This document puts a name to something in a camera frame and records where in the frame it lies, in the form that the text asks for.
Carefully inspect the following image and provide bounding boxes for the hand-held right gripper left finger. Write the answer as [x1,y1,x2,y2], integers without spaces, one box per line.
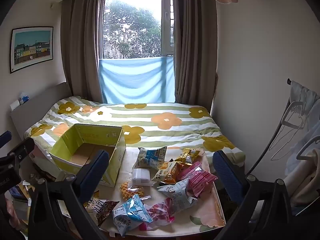
[27,150,110,240]

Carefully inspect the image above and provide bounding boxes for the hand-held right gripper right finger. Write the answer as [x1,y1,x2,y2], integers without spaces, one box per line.
[212,151,293,240]

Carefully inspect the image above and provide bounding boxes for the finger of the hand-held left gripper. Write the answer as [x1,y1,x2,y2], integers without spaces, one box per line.
[0,131,12,148]
[0,137,35,173]

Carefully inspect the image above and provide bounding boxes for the yellow-green cardboard box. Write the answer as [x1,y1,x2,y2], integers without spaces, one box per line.
[49,123,126,187]

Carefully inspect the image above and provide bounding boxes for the white translucent snack packet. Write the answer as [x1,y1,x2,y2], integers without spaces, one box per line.
[131,168,153,187]

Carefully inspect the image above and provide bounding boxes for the grey-white snack packet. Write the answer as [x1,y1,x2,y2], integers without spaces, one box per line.
[157,179,198,216]

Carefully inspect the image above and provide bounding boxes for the blue-white snack packet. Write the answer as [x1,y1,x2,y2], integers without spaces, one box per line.
[132,146,167,170]
[112,194,154,237]

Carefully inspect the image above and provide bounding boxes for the orange-white snack packet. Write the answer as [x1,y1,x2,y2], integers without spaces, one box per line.
[156,161,186,185]

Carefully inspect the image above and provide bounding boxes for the pile of small boxes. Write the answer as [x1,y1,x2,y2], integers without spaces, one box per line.
[4,180,34,229]

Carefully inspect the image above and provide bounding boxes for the cream floral tablecloth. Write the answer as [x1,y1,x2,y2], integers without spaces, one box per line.
[57,146,227,236]

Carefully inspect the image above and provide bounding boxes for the brown snack bag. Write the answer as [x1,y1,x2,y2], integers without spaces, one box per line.
[86,197,120,227]

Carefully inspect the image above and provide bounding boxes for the clear waffle snack packet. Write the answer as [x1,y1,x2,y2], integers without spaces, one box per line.
[120,182,152,201]

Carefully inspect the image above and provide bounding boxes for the gold snack packet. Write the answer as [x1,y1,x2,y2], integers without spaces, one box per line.
[174,148,202,166]

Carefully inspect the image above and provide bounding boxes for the blue-white tissue pack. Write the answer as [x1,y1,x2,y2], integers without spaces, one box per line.
[19,92,31,105]

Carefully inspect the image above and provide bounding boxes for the grey bed headboard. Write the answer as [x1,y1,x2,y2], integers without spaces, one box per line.
[9,81,73,140]

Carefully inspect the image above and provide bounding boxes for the black clothes rack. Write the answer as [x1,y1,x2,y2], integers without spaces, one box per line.
[246,78,303,177]

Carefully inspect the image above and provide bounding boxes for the striped floral blanket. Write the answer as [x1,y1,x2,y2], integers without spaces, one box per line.
[24,95,245,167]

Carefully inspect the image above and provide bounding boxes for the clear pink snack packet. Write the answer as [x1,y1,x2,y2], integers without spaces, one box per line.
[139,197,176,231]

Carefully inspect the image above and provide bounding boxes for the light blue cloth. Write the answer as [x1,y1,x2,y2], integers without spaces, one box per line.
[99,56,175,105]

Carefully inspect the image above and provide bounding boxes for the grey hanging garment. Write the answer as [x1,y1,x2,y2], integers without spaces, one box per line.
[290,80,320,122]

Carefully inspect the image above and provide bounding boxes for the brown curtain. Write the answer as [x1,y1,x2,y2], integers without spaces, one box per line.
[172,0,218,117]
[60,0,108,104]

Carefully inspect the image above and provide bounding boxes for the window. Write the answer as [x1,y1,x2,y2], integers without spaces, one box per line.
[99,0,176,60]

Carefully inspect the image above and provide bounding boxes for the white wire hanger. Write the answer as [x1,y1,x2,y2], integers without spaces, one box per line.
[271,101,313,161]

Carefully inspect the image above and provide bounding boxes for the framed wall picture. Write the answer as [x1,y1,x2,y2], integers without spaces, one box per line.
[10,26,54,74]

